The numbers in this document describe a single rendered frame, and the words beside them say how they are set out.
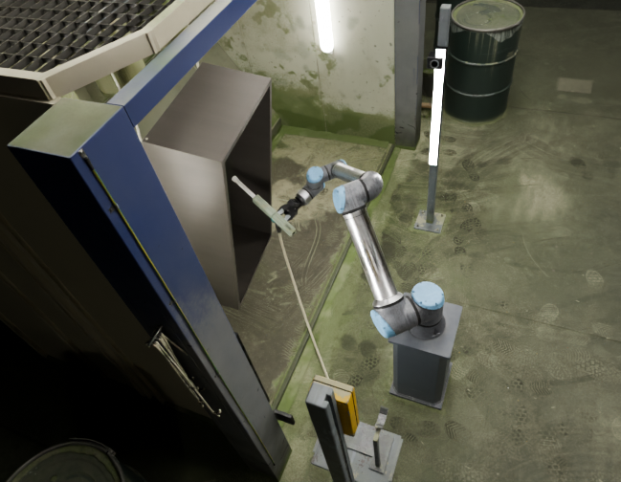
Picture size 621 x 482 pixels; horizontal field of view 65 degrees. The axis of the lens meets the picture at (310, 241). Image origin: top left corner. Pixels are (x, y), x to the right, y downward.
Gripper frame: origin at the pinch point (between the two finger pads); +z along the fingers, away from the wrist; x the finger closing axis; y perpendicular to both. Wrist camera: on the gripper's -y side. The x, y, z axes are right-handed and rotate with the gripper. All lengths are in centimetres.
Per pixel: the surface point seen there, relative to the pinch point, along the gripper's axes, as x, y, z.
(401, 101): 20, 76, -166
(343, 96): 63, 93, -146
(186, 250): -20, -126, 58
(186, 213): 22, -45, 39
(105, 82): 141, 5, 7
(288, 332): -43, 65, 33
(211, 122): 31, -77, 8
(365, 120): 38, 107, -150
